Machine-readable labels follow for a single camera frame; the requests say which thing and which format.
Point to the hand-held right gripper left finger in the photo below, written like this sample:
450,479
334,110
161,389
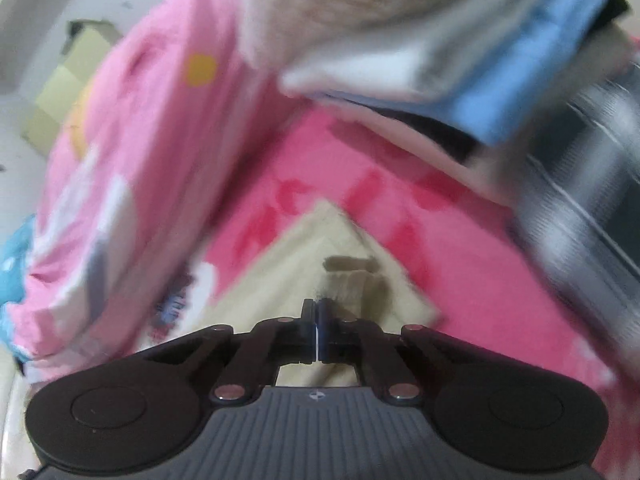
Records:
307,335

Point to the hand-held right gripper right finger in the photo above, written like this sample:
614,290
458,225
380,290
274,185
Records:
325,335

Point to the beige pants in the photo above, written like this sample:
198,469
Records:
310,240

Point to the pink floral fleece blanket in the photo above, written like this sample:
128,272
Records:
475,270

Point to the pink floral quilt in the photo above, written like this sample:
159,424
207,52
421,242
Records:
150,135

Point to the white folded cloth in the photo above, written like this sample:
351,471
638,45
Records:
375,72

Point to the light blue folded cloth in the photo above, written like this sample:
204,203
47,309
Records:
525,60

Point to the pale yellow cabinet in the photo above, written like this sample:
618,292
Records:
55,95

